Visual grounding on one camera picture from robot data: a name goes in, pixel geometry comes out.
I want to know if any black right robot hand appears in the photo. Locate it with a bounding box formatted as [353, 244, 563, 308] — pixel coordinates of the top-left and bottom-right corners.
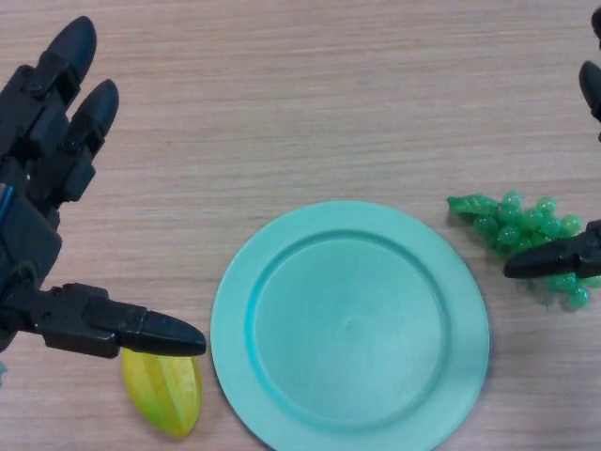
[502, 7, 601, 281]

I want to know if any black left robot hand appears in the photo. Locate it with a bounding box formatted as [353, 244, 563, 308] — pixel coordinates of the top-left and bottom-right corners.
[0, 16, 208, 361]

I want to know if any green grapes bunch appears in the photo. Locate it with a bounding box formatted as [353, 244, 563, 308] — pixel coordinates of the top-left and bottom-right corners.
[446, 190, 601, 311]

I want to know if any teal round plate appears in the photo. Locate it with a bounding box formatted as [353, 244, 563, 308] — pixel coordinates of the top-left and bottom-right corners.
[209, 200, 490, 451]

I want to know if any yellow green starfruit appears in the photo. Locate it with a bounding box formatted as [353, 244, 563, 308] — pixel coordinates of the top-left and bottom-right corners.
[121, 350, 203, 439]

